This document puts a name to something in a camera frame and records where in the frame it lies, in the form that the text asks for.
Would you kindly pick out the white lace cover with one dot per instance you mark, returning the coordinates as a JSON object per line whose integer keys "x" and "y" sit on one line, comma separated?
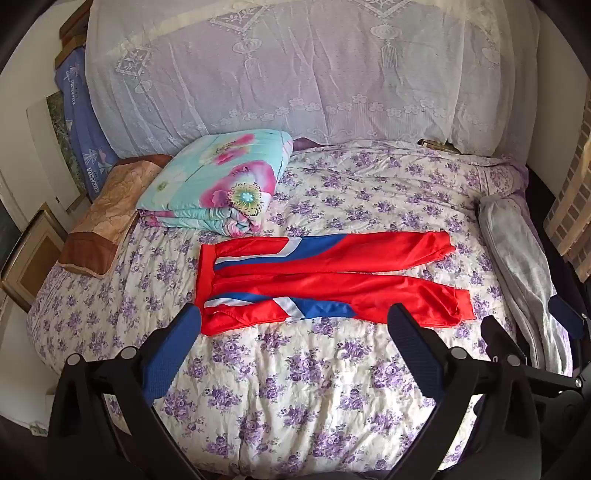
{"x": 300, "y": 69}

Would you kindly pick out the wooden picture frame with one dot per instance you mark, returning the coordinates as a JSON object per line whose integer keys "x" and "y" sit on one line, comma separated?
{"x": 34, "y": 251}

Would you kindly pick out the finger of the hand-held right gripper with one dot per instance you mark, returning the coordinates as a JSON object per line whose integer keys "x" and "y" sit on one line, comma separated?
{"x": 567, "y": 316}
{"x": 498, "y": 337}

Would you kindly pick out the stacked wooden boxes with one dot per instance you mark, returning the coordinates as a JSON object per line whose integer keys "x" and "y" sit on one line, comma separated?
{"x": 74, "y": 32}

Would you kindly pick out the blue printed cloth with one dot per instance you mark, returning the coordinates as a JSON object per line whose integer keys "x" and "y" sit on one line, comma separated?
{"x": 81, "y": 120}

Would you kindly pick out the grey garment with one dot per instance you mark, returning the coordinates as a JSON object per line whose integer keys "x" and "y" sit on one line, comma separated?
{"x": 521, "y": 258}

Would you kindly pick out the purple floral bedsheet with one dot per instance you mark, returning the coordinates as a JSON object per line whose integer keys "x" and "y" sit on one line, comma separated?
{"x": 300, "y": 392}

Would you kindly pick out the folded turquoise floral quilt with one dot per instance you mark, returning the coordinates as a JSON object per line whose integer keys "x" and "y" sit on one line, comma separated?
{"x": 212, "y": 175}

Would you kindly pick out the red blue white pants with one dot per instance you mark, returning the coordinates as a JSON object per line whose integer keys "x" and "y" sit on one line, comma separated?
{"x": 346, "y": 281}

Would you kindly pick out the brown patterned pillow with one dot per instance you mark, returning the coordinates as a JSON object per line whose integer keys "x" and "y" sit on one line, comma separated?
{"x": 111, "y": 212}

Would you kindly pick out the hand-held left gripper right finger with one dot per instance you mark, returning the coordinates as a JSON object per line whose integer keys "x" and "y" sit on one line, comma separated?
{"x": 415, "y": 350}

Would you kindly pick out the landscape picture frame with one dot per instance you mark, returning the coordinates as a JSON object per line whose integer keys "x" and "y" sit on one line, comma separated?
{"x": 57, "y": 134}

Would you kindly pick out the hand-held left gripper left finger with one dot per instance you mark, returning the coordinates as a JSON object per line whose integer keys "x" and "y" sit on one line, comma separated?
{"x": 171, "y": 350}

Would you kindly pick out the purple floral pillow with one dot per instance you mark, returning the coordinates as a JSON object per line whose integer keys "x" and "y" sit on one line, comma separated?
{"x": 505, "y": 173}

